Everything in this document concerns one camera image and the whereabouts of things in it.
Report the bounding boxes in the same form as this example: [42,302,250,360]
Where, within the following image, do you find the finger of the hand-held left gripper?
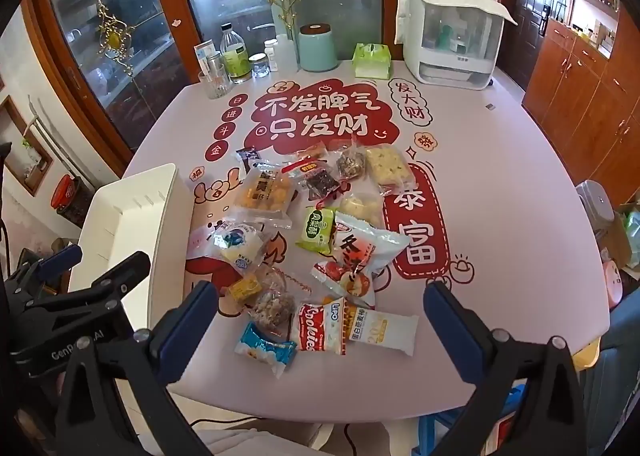
[25,252,152,317]
[5,244,83,303]

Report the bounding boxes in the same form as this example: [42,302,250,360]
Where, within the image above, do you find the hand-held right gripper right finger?
[423,281,587,456]

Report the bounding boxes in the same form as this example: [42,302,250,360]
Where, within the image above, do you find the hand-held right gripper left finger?
[50,281,219,456]

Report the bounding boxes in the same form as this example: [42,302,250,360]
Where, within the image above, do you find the white plastic tray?
[67,163,196,331]

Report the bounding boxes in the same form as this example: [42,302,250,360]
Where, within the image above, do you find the small yellow snack packet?
[227,273,263,304]

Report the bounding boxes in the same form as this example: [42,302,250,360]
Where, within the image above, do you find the blue candy packet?
[235,321,298,379]

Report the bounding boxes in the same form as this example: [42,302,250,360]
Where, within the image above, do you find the red white wafer packet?
[290,298,351,357]

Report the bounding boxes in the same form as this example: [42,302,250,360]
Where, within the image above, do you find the pale cookie clear packet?
[340,188,386,229]

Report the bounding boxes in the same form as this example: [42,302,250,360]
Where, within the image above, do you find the red label dark cake packet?
[281,158,346,201]

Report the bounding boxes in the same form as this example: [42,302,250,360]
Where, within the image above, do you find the white bar snack packet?
[345,306,420,357]

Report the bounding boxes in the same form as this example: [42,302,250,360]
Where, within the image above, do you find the red lid container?
[52,175,88,227]

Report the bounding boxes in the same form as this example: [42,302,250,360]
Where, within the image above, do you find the clear nut ball packet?
[247,268,296,337]

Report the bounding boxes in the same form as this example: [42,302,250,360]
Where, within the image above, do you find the red white snack bag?
[311,211,411,309]

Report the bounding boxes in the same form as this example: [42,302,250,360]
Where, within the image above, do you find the yellow pastry snack packet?
[231,162,296,231]

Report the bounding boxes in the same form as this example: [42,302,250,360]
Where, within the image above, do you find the green snack packet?
[295,206,337,253]

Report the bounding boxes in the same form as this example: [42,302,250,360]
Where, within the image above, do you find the pale cracker snack packet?
[364,146,418,194]

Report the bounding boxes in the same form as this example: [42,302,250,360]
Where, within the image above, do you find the pink round object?
[602,260,623,309]

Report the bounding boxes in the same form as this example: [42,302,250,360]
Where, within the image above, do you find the small dark snack packet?
[236,147,263,174]

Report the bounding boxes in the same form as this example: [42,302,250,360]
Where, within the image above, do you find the clear nut bar packet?
[332,136,371,181]

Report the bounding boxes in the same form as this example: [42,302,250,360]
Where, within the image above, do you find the grey appliance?
[575,181,616,237]

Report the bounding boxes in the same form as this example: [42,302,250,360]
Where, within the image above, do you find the small orange snack packet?
[297,143,328,167]

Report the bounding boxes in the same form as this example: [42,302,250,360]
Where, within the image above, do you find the clear drinking glass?
[199,53,233,100]

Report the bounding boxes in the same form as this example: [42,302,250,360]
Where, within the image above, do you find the small white box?
[194,42,221,74]

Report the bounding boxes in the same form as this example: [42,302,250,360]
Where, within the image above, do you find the green label glass bottle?
[220,23,252,84]

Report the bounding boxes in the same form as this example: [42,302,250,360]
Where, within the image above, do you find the white countertop storage cabinet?
[395,0,519,90]

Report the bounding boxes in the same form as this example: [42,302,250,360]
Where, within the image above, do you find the green tissue pack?
[352,43,392,81]

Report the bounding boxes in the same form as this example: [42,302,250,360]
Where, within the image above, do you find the translucent plastic bottle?
[274,33,300,72]

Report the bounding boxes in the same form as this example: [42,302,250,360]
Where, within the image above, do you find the mint green canister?
[298,24,338,73]

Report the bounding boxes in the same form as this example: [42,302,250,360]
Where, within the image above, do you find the dark entrance door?
[510,0,558,91]

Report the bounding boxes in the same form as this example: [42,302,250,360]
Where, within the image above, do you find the wooden wall cabinets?
[520,0,640,197]

